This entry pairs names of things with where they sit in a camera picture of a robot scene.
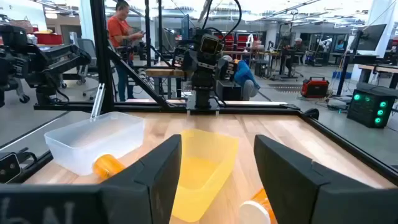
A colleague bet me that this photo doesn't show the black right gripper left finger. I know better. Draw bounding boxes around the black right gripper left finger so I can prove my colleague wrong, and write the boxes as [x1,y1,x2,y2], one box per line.
[0,134,182,224]

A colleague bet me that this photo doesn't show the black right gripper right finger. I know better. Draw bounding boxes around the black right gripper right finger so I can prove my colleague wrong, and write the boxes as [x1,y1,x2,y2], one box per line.
[254,134,398,224]

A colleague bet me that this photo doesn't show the orange pill bottle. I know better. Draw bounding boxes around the orange pill bottle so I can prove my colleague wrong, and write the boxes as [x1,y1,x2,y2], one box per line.
[92,154,126,180]
[238,188,278,224]

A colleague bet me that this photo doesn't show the clear translucent plastic bin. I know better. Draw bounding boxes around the clear translucent plastic bin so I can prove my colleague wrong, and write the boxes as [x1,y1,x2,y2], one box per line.
[44,111,146,177]

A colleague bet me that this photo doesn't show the yellow translucent plastic bin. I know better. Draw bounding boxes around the yellow translucent plastic bin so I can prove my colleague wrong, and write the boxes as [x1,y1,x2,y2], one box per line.
[170,129,239,223]

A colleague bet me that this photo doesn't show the red storage bin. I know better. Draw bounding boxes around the red storage bin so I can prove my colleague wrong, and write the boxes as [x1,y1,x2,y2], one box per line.
[32,32,64,46]

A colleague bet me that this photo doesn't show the black corner clamp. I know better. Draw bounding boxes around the black corner clamp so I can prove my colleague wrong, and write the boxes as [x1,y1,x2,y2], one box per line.
[303,108,320,121]

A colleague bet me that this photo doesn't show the silver metal strut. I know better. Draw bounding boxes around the silver metal strut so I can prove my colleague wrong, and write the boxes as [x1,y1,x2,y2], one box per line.
[90,83,106,121]

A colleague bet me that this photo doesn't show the black computer green lights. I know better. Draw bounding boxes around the black computer green lights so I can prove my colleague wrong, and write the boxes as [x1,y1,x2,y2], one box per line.
[346,82,398,129]

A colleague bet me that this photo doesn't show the red and black toolbox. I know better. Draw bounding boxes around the red and black toolbox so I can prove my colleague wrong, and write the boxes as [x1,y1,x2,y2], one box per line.
[300,76,330,99]

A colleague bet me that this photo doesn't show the blue box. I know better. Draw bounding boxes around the blue box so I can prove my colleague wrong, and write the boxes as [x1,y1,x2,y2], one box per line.
[331,70,353,80]

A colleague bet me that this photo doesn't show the black monitor pole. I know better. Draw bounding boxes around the black monitor pole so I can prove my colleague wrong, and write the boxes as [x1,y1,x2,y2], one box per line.
[336,30,363,96]

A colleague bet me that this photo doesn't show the wooden workbench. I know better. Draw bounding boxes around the wooden workbench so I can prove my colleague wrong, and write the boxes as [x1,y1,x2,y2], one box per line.
[144,60,187,99]

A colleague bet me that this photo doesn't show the black box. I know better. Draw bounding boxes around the black box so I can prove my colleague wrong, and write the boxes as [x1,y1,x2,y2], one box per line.
[215,80,243,101]

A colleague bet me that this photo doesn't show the person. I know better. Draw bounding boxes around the person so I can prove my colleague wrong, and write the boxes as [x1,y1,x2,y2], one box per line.
[107,0,146,102]
[222,55,261,101]
[285,37,307,72]

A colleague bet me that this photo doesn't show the wooden desk black legs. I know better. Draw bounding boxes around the wooden desk black legs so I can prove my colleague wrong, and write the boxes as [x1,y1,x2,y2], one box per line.
[357,63,398,90]

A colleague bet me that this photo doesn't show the grey office chair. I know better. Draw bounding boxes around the grey office chair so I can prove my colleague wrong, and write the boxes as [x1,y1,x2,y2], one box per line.
[73,37,100,97]

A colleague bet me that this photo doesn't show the black monitor on pole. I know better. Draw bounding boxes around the black monitor on pole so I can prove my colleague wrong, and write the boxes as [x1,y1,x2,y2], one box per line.
[351,24,387,52]

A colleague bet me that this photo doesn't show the blue-lit monitor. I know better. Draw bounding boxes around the blue-lit monitor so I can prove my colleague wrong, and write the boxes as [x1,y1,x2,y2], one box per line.
[180,14,190,40]

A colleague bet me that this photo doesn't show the black frame rail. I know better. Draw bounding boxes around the black frame rail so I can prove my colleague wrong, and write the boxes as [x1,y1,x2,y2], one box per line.
[12,151,53,184]
[33,102,301,114]
[298,111,398,184]

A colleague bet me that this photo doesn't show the black table-level camera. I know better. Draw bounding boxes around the black table-level camera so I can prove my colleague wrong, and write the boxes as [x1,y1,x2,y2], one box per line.
[0,152,22,184]

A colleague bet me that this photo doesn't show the black diagonal frame brace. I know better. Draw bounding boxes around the black diagonal frame brace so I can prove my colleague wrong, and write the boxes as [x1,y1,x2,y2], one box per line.
[107,46,171,110]

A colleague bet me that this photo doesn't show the thick black frame post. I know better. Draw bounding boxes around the thick black frame post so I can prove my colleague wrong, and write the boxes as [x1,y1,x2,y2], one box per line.
[89,0,115,113]

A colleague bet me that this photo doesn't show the thin black post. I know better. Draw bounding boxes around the thin black post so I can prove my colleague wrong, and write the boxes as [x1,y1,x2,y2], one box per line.
[157,0,163,62]
[144,0,152,66]

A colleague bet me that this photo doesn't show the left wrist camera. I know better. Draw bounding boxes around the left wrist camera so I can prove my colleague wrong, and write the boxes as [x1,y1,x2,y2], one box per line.
[199,33,224,55]

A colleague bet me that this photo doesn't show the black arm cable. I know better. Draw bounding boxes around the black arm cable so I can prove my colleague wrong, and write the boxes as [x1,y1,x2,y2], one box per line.
[201,0,243,43]

